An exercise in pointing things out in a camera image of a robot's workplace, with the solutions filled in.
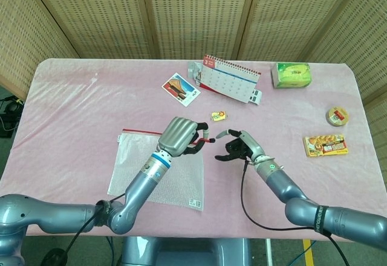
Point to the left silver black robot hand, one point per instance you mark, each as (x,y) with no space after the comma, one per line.
(176,134)

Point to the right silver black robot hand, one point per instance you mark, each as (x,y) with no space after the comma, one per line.
(249,145)

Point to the clear zipper pouch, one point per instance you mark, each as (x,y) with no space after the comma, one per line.
(181,181)

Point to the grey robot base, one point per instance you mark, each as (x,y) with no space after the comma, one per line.
(187,252)

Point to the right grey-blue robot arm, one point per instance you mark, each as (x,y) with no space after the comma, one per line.
(281,181)

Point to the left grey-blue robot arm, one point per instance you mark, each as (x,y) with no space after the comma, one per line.
(145,181)

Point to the small yellow candy packet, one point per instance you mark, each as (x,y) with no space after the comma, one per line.
(219,116)

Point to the postcard with temple picture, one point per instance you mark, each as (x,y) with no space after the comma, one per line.
(180,89)

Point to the silver foil packet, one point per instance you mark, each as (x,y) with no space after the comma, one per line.
(193,69)

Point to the red white desk calendar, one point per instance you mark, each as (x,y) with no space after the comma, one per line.
(226,81)

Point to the orange yellow snack box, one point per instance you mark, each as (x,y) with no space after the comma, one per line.
(325,145)

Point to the green tissue pack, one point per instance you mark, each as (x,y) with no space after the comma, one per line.
(291,75)

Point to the round wooden box red label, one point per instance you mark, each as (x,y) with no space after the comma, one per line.
(337,116)

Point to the pink tablecloth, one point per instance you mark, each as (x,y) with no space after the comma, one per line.
(75,127)

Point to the white table leg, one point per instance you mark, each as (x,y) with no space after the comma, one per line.
(268,252)

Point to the bamboo folding screen panel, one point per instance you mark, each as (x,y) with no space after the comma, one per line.
(24,36)
(196,15)
(362,36)
(96,15)
(296,15)

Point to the black equipment on floor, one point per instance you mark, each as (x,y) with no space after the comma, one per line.
(10,108)

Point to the black shoe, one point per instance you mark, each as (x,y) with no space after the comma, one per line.
(56,258)

